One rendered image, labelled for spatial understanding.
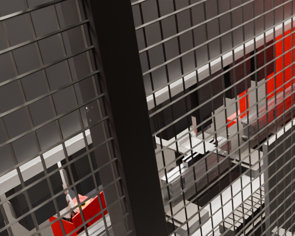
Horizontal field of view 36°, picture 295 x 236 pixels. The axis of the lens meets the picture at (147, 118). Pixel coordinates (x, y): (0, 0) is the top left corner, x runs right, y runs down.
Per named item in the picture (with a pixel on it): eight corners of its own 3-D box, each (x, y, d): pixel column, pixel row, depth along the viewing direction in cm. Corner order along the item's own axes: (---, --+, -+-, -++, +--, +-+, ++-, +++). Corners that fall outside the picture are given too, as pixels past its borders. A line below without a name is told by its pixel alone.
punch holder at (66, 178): (101, 166, 159) (92, 125, 151) (117, 174, 153) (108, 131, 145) (66, 188, 150) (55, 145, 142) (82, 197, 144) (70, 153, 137)
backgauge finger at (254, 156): (219, 145, 193) (218, 135, 191) (273, 164, 176) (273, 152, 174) (201, 158, 186) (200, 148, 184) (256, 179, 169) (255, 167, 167)
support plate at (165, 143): (171, 123, 217) (170, 121, 216) (215, 137, 199) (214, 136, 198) (144, 140, 206) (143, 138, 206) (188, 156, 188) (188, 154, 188)
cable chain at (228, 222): (280, 176, 166) (280, 167, 164) (296, 181, 162) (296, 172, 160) (218, 233, 144) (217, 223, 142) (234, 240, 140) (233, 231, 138)
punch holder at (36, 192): (54, 195, 147) (41, 152, 139) (69, 205, 141) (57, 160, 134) (13, 221, 138) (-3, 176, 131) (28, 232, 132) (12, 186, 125)
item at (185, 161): (212, 143, 198) (212, 138, 197) (218, 145, 196) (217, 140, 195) (182, 165, 187) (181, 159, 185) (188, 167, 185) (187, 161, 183)
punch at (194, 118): (209, 126, 192) (207, 106, 188) (212, 127, 191) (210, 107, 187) (194, 136, 187) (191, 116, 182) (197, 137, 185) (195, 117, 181)
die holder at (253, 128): (295, 98, 246) (295, 82, 242) (305, 100, 242) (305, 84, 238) (241, 138, 217) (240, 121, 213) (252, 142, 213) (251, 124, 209)
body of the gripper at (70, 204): (72, 190, 194) (79, 211, 198) (55, 186, 200) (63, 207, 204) (60, 200, 188) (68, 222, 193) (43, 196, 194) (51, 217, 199)
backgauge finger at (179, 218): (155, 193, 170) (153, 181, 168) (210, 219, 153) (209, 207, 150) (132, 210, 163) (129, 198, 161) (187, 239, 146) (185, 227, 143)
